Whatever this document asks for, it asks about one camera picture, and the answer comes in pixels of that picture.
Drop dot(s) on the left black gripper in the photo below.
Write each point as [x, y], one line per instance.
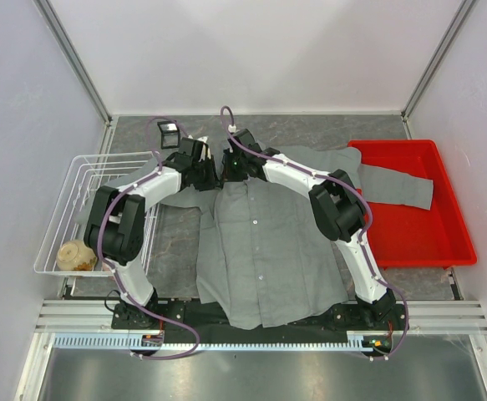
[214, 182]

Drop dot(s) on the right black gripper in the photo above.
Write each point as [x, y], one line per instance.
[227, 175]

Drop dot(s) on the black box with brooch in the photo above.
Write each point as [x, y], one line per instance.
[170, 135]

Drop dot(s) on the grey shirt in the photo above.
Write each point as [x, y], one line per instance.
[261, 255]

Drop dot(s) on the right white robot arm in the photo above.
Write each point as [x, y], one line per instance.
[340, 212]

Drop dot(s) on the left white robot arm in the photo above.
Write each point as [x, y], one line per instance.
[115, 228]

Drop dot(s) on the beige bowl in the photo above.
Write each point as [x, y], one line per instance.
[75, 256]

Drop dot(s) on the red plastic bin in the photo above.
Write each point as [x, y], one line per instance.
[408, 236]

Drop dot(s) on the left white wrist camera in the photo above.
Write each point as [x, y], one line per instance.
[199, 148]

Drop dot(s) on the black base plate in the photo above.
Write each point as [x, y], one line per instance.
[210, 322]

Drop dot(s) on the grey slotted cable duct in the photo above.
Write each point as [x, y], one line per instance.
[145, 342]

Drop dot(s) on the left aluminium frame post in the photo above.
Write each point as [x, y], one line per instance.
[66, 45]

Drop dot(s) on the aluminium frame post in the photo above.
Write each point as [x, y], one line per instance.
[66, 45]
[456, 23]

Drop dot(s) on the right aluminium frame post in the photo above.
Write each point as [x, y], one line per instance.
[456, 23]

